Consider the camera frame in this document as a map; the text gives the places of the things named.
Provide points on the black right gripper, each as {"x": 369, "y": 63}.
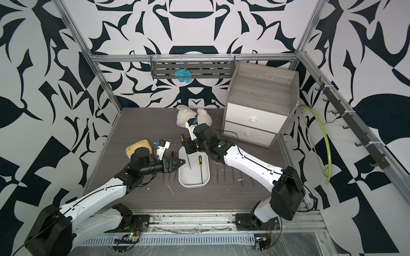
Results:
{"x": 188, "y": 145}

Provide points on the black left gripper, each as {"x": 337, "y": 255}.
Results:
{"x": 170, "y": 166}

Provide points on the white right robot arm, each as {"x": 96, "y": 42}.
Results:
{"x": 285, "y": 185}

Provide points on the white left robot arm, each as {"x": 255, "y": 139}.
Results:
{"x": 58, "y": 230}

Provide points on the white plastic storage box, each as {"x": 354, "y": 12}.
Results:
{"x": 191, "y": 178}

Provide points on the yellow sponge block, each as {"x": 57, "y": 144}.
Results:
{"x": 141, "y": 144}

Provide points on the white plush toy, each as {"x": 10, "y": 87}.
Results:
{"x": 185, "y": 113}

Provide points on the grey wooden drawer cabinet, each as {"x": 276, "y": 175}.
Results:
{"x": 268, "y": 94}

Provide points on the teal crumpled cloth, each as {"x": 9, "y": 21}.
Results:
{"x": 183, "y": 75}

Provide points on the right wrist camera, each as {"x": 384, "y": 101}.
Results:
{"x": 191, "y": 124}

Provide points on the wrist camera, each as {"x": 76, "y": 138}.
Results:
{"x": 160, "y": 147}
{"x": 191, "y": 124}

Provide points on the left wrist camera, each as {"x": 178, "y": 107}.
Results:
{"x": 160, "y": 147}

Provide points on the grey slotted wall shelf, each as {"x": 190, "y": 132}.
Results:
{"x": 204, "y": 69}

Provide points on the white perforated cable duct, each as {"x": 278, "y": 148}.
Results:
{"x": 175, "y": 239}

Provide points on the grey wall hook rail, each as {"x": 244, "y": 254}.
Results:
{"x": 355, "y": 124}

